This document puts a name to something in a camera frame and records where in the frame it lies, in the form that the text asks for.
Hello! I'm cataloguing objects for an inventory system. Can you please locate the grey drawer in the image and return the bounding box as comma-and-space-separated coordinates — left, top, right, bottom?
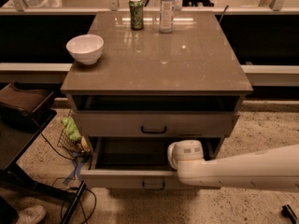
79, 136, 223, 191
73, 111, 239, 138

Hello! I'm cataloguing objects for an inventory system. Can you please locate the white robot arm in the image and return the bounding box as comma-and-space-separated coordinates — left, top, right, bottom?
167, 140, 299, 192

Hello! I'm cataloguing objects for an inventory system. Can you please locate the grey drawer cabinet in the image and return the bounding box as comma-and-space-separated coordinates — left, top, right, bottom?
61, 10, 254, 161

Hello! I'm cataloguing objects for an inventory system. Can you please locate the green bag in basket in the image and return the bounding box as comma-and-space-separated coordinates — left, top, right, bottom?
61, 117, 81, 141

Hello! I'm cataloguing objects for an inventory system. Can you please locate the white ceramic bowl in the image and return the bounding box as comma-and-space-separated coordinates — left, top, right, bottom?
66, 35, 104, 64

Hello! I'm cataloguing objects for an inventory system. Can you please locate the green soda can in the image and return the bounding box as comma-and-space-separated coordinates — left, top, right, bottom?
129, 0, 144, 30

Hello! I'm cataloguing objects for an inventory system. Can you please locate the clear plastic water bottle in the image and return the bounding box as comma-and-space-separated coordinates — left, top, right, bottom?
159, 0, 175, 33

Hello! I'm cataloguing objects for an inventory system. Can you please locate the black cart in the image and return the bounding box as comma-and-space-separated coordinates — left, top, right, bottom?
0, 109, 86, 224

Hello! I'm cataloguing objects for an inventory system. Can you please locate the white sneaker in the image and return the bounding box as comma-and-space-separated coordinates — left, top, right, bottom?
16, 205, 47, 224

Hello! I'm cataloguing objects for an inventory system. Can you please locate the wire basket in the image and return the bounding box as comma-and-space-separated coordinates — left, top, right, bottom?
57, 113, 89, 157

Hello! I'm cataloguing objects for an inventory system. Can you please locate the black floor cable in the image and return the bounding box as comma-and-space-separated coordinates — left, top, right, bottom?
40, 133, 97, 224

